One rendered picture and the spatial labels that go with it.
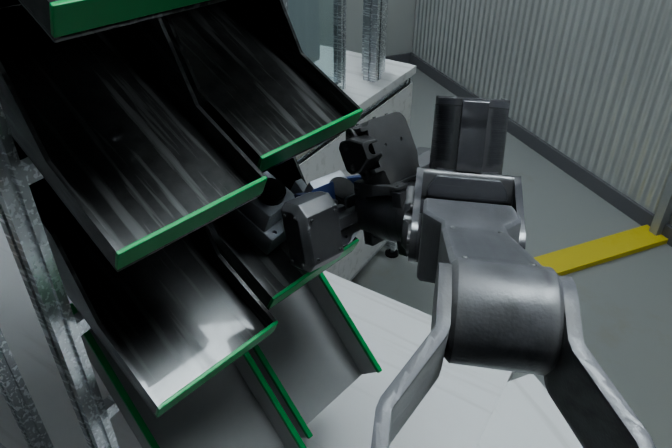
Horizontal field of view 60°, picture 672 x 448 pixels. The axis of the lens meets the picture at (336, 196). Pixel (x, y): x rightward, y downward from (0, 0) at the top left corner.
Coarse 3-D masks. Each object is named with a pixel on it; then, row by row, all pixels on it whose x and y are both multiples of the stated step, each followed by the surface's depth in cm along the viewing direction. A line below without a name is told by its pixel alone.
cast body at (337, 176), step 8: (328, 176) 58; (336, 176) 58; (344, 176) 59; (296, 184) 61; (304, 184) 62; (312, 184) 57; (320, 184) 57; (336, 184) 56; (344, 184) 57; (352, 184) 57; (296, 192) 62; (304, 192) 58; (336, 192) 56; (344, 192) 56; (352, 192) 57; (352, 240) 61
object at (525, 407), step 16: (512, 384) 91; (528, 384) 91; (512, 400) 89; (528, 400) 89; (544, 400) 89; (496, 416) 86; (512, 416) 86; (528, 416) 86; (544, 416) 86; (560, 416) 86; (496, 432) 84; (512, 432) 84; (528, 432) 84; (544, 432) 84; (560, 432) 84
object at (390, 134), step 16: (352, 128) 48; (368, 128) 48; (384, 128) 49; (400, 128) 50; (352, 144) 47; (368, 144) 47; (384, 144) 49; (400, 144) 50; (352, 160) 48; (368, 160) 47; (384, 160) 49; (400, 160) 50; (416, 160) 51; (368, 176) 48; (384, 176) 49; (400, 176) 49; (368, 192) 50; (384, 192) 49
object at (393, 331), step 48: (0, 240) 122; (0, 288) 109; (336, 288) 109; (384, 336) 99; (48, 384) 91; (384, 384) 91; (480, 384) 91; (0, 432) 84; (48, 432) 84; (336, 432) 84; (432, 432) 84; (480, 432) 84
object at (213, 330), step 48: (48, 192) 58; (48, 240) 49; (192, 240) 59; (96, 288) 53; (144, 288) 55; (192, 288) 56; (240, 288) 56; (144, 336) 52; (192, 336) 53; (240, 336) 55; (144, 384) 47; (192, 384) 49
